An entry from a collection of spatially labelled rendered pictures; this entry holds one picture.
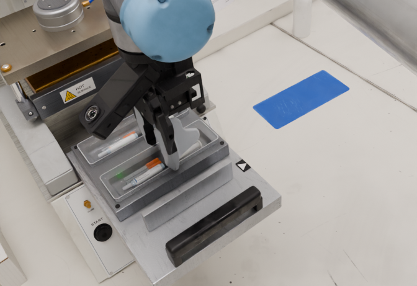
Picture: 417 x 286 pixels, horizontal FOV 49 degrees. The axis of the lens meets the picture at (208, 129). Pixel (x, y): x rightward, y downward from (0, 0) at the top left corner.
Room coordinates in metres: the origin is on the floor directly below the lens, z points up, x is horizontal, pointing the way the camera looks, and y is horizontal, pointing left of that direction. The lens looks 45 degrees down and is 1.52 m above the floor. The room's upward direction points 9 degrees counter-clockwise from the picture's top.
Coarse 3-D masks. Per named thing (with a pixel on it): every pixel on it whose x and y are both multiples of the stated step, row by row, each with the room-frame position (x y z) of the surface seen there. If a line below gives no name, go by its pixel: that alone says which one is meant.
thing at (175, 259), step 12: (252, 192) 0.37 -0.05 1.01; (228, 204) 0.36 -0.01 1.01; (240, 204) 0.36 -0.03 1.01; (252, 204) 0.36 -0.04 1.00; (216, 216) 0.34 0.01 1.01; (228, 216) 0.34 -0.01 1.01; (192, 228) 0.33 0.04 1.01; (204, 228) 0.33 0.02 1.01; (216, 228) 0.33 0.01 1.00; (180, 240) 0.32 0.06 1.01; (192, 240) 0.32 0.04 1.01; (204, 240) 0.32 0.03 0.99; (168, 252) 0.31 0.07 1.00; (180, 252) 0.30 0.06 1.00; (180, 264) 0.30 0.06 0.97
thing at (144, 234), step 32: (224, 160) 0.44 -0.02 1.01; (96, 192) 0.45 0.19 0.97; (192, 192) 0.40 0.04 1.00; (224, 192) 0.41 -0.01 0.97; (128, 224) 0.38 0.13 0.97; (160, 224) 0.37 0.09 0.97; (192, 224) 0.36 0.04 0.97; (256, 224) 0.36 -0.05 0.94; (160, 256) 0.32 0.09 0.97; (192, 256) 0.31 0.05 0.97
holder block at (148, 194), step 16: (192, 112) 0.57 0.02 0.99; (144, 144) 0.51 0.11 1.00; (224, 144) 0.48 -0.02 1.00; (80, 160) 0.50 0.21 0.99; (112, 160) 0.48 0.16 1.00; (192, 160) 0.46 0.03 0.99; (208, 160) 0.46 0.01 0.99; (96, 176) 0.46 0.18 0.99; (176, 176) 0.43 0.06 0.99; (192, 176) 0.45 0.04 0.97; (144, 192) 0.41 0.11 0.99; (160, 192) 0.42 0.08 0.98; (112, 208) 0.40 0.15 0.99; (128, 208) 0.39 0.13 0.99
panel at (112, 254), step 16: (80, 192) 0.50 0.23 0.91; (80, 208) 0.48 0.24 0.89; (96, 208) 0.49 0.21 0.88; (80, 224) 0.46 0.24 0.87; (96, 224) 0.47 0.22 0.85; (96, 240) 0.45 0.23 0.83; (112, 240) 0.46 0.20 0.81; (96, 256) 0.44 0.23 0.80; (112, 256) 0.44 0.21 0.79; (128, 256) 0.45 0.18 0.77; (112, 272) 0.42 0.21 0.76
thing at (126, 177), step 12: (204, 132) 0.51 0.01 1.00; (156, 144) 0.50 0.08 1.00; (204, 144) 0.48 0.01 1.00; (144, 156) 0.47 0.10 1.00; (156, 156) 0.47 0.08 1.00; (120, 168) 0.46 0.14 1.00; (132, 168) 0.45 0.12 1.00; (144, 168) 0.45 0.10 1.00; (156, 168) 0.45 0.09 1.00; (108, 180) 0.44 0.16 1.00; (120, 180) 0.43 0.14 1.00; (132, 180) 0.43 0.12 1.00; (144, 180) 0.43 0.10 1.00; (120, 192) 0.41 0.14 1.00
